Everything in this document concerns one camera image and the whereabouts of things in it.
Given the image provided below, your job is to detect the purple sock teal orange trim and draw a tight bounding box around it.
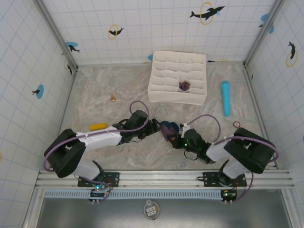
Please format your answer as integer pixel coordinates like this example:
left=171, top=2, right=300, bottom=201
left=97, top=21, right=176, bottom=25
left=159, top=120, right=179, bottom=143
left=178, top=80, right=192, bottom=93

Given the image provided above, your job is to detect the white fabric drawer organizer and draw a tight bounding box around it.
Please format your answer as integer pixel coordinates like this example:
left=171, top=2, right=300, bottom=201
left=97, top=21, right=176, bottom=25
left=147, top=50, right=207, bottom=106

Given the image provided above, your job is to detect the yellow block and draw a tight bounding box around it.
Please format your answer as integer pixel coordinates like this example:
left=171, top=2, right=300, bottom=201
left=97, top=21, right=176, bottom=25
left=89, top=123, right=107, bottom=131

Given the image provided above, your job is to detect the blue toy microphone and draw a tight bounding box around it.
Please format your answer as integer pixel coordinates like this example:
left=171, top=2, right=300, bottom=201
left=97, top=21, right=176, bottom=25
left=221, top=80, right=232, bottom=117

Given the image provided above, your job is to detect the round socket sticker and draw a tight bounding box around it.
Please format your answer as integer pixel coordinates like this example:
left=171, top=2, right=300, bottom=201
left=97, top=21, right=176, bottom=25
left=143, top=199, right=160, bottom=219

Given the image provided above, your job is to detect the blue circle shark sticker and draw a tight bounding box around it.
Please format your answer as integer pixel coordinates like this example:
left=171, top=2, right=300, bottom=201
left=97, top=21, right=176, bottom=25
left=66, top=41, right=81, bottom=53

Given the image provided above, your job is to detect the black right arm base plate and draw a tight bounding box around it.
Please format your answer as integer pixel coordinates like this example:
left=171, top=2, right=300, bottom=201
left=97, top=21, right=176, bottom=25
left=203, top=171, right=247, bottom=188

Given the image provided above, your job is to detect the aluminium mounting rail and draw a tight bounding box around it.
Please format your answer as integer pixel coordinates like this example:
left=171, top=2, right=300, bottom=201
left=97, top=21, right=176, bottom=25
left=35, top=169, right=295, bottom=190

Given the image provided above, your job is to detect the white slotted cable duct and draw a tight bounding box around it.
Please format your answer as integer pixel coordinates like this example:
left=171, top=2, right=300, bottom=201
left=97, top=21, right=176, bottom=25
left=44, top=189, right=225, bottom=199

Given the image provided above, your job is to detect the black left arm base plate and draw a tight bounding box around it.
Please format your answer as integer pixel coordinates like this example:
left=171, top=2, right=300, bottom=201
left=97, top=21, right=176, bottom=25
left=77, top=172, right=120, bottom=188

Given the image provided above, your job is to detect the aluminium table side rail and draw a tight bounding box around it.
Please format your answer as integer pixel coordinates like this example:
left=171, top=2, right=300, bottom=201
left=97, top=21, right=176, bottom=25
left=48, top=68, right=79, bottom=170
left=243, top=66, right=279, bottom=170

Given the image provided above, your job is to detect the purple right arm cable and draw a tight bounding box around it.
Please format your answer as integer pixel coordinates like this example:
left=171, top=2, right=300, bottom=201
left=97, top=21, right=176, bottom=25
left=182, top=114, right=280, bottom=204

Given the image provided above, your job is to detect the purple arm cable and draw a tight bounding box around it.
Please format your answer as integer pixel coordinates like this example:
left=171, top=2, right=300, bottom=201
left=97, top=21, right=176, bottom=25
left=182, top=114, right=280, bottom=204
left=43, top=101, right=150, bottom=202

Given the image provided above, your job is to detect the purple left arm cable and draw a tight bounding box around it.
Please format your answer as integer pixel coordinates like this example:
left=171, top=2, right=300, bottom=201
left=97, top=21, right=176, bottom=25
left=43, top=101, right=150, bottom=202

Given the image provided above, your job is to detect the large dolphin yellow ring sticker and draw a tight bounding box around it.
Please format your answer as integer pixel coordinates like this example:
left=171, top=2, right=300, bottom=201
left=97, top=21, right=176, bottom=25
left=189, top=1, right=226, bottom=26

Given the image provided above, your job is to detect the aluminium frame post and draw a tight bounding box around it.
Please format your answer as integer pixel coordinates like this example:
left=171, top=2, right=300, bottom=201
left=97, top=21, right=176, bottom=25
left=35, top=0, right=79, bottom=72
left=242, top=0, right=285, bottom=67

